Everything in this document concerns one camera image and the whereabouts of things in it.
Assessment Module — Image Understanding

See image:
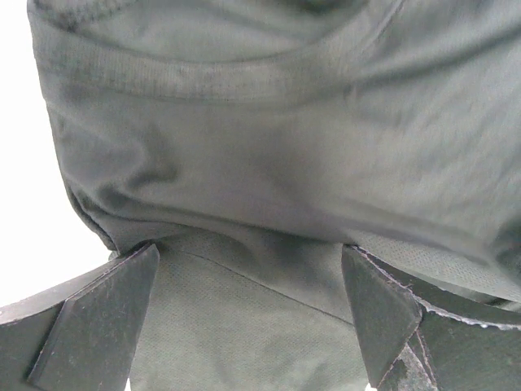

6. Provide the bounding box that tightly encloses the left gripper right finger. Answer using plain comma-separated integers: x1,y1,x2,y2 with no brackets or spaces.
342,246,520,391

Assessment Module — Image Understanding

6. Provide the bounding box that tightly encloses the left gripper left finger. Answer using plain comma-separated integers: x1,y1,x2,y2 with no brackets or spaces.
1,244,160,391

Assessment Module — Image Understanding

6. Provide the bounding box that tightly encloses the black t shirt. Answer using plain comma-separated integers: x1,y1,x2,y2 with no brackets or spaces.
28,1,520,390

